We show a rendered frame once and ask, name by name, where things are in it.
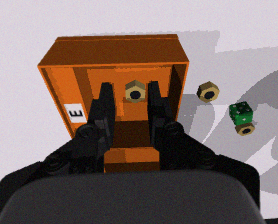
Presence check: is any brass hex nut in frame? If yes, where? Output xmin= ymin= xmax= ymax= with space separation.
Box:
xmin=235 ymin=122 xmax=255 ymax=136
xmin=197 ymin=81 xmax=220 ymax=103
xmin=125 ymin=80 xmax=145 ymax=103

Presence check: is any green die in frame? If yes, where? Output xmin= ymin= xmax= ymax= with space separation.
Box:
xmin=229 ymin=101 xmax=253 ymax=125

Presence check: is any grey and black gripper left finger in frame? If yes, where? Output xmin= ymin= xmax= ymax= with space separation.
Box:
xmin=0 ymin=82 xmax=116 ymax=213

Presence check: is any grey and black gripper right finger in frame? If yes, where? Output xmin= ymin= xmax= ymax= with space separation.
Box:
xmin=147 ymin=81 xmax=260 ymax=211

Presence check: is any orange three-compartment tray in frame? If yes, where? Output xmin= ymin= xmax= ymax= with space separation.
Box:
xmin=37 ymin=34 xmax=189 ymax=172

